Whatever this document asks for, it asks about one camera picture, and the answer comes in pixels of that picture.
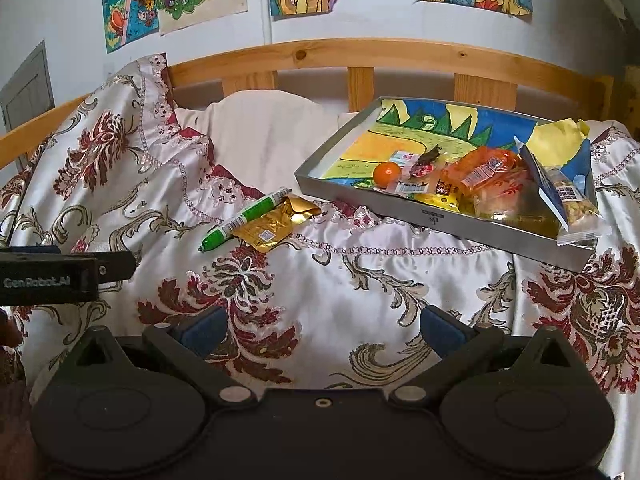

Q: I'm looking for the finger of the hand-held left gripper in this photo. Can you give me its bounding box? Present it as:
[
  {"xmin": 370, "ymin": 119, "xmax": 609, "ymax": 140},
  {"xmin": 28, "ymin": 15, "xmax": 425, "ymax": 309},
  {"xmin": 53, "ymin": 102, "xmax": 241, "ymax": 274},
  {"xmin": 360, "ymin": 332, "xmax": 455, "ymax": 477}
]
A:
[
  {"xmin": 6, "ymin": 244, "xmax": 62, "ymax": 256},
  {"xmin": 95, "ymin": 251, "xmax": 138, "ymax": 292}
]

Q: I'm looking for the wall drawing with orange figure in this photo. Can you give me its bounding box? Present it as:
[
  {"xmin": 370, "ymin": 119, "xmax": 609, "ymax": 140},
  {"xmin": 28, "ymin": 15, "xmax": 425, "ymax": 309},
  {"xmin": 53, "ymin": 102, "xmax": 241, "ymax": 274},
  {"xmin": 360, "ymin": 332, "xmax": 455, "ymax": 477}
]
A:
[{"xmin": 102, "ymin": 0, "xmax": 167, "ymax": 54}]

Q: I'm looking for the person's left hand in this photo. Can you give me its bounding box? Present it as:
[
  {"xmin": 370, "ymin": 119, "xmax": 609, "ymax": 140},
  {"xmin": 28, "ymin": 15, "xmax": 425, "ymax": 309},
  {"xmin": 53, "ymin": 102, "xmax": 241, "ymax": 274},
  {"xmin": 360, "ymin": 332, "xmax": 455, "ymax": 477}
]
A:
[{"xmin": 0, "ymin": 309, "xmax": 24, "ymax": 349}]

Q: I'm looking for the clear packet with brown snack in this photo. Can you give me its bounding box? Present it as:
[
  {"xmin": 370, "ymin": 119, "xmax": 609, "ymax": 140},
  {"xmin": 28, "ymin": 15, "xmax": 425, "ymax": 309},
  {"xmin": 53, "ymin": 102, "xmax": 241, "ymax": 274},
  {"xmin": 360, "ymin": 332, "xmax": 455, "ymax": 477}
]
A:
[{"xmin": 404, "ymin": 144, "xmax": 445, "ymax": 182}]

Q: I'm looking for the navy blue box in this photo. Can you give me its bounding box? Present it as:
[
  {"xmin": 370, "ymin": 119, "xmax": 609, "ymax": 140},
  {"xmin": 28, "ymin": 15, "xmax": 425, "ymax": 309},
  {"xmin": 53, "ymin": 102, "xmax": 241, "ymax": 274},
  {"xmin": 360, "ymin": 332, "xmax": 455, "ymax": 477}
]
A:
[{"xmin": 517, "ymin": 144, "xmax": 572, "ymax": 232}]

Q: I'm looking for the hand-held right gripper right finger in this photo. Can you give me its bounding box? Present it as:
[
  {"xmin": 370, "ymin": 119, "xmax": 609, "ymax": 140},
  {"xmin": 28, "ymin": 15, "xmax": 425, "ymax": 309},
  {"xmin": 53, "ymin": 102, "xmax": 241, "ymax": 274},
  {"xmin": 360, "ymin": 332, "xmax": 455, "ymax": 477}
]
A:
[{"xmin": 390, "ymin": 305, "xmax": 584, "ymax": 406}]

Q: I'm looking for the clear nut bar packet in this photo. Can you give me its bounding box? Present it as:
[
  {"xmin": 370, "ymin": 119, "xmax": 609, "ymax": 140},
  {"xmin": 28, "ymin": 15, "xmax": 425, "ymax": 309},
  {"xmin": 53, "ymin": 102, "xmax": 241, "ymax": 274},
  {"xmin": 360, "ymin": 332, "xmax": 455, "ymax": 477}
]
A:
[{"xmin": 544, "ymin": 166, "xmax": 602, "ymax": 247}]

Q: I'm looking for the orange snack packet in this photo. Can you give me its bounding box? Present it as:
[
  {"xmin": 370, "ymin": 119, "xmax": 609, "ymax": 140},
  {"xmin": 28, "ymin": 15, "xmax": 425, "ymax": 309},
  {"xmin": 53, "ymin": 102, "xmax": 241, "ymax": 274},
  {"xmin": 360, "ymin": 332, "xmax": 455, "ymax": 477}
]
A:
[{"xmin": 442, "ymin": 147, "xmax": 527, "ymax": 202}]

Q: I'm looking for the clear packet with red print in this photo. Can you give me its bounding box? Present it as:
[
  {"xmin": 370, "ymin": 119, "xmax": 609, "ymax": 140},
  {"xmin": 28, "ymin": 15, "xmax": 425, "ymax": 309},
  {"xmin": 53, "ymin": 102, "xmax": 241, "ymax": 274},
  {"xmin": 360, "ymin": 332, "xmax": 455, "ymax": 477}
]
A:
[{"xmin": 474, "ymin": 179, "xmax": 533, "ymax": 222}]

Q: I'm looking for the person's left forearm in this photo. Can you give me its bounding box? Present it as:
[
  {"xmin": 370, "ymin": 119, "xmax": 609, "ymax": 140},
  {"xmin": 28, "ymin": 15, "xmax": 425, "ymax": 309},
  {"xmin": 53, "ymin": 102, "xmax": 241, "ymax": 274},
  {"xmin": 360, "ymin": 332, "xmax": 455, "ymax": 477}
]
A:
[{"xmin": 0, "ymin": 348, "xmax": 40, "ymax": 480}]

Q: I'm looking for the wooden bed rail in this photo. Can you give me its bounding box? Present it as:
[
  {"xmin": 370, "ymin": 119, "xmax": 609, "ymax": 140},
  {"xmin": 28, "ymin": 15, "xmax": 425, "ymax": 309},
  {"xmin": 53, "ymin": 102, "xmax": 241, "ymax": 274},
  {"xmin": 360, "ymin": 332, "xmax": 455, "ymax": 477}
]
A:
[{"xmin": 0, "ymin": 37, "xmax": 617, "ymax": 172}]

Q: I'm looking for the colourful drawing paper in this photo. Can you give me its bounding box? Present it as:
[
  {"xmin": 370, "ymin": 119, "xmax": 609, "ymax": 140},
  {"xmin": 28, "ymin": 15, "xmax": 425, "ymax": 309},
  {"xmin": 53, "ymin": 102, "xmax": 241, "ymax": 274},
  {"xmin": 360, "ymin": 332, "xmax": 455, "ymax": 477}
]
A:
[{"xmin": 320, "ymin": 100, "xmax": 593, "ymax": 196}]

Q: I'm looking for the white wall pipe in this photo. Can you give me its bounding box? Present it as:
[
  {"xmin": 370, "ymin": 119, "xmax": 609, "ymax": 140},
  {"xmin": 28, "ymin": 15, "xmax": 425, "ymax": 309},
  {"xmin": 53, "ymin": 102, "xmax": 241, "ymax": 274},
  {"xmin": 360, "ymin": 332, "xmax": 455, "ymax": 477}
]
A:
[{"xmin": 257, "ymin": 0, "xmax": 274, "ymax": 44}]

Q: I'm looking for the floral satin blanket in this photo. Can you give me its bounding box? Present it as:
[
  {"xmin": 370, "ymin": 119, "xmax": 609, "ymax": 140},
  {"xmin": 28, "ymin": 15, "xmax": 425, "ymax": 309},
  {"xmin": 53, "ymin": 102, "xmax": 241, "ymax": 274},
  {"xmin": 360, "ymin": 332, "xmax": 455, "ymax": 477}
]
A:
[{"xmin": 0, "ymin": 52, "xmax": 640, "ymax": 411}]

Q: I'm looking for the gold foil packet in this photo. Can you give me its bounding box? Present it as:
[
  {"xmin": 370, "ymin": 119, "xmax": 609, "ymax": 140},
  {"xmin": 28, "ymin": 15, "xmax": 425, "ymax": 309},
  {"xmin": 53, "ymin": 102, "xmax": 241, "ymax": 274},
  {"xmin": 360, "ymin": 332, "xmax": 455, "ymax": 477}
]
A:
[{"xmin": 232, "ymin": 196, "xmax": 322, "ymax": 253}]

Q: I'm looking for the yellow snack packet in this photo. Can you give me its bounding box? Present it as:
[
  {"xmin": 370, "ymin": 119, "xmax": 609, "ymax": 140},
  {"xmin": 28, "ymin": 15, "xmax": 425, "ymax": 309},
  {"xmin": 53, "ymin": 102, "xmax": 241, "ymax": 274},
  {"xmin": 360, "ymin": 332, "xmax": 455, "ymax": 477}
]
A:
[{"xmin": 414, "ymin": 179, "xmax": 462, "ymax": 212}]

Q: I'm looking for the white pillow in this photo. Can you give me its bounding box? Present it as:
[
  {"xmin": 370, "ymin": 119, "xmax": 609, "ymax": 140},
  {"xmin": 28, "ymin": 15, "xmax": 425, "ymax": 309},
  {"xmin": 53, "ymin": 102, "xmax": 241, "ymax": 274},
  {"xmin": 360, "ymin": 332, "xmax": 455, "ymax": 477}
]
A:
[{"xmin": 174, "ymin": 89, "xmax": 362, "ymax": 202}]

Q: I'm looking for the grey tray box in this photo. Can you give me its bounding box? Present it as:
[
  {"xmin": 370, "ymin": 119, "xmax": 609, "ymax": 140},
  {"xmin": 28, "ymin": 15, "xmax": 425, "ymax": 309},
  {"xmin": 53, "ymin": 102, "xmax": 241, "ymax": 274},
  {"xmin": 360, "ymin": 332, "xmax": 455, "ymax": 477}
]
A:
[{"xmin": 294, "ymin": 96, "xmax": 598, "ymax": 272}]

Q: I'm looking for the green white sausage stick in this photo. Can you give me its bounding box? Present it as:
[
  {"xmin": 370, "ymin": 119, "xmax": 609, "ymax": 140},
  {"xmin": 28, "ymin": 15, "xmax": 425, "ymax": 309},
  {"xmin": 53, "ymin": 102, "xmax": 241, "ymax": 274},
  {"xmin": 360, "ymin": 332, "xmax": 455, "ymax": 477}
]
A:
[{"xmin": 199, "ymin": 187, "xmax": 293, "ymax": 254}]

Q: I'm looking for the small tangerine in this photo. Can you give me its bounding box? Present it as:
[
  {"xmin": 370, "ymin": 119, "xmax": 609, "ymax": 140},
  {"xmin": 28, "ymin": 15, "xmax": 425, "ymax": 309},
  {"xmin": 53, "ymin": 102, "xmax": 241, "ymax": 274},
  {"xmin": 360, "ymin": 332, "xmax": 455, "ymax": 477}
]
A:
[{"xmin": 372, "ymin": 161, "xmax": 403, "ymax": 189}]

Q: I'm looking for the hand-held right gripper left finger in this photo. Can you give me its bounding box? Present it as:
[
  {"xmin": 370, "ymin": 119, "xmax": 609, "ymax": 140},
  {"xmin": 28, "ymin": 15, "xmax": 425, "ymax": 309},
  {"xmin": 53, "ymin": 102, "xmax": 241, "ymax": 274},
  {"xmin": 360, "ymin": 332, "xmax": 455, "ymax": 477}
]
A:
[{"xmin": 62, "ymin": 306, "xmax": 258, "ymax": 406}]

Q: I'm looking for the grey wall panel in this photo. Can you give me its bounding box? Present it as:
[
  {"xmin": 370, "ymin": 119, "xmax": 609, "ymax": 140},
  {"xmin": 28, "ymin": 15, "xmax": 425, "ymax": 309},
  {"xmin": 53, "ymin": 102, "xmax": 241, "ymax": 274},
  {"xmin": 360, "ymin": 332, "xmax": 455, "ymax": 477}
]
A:
[{"xmin": 0, "ymin": 40, "xmax": 56, "ymax": 134}]

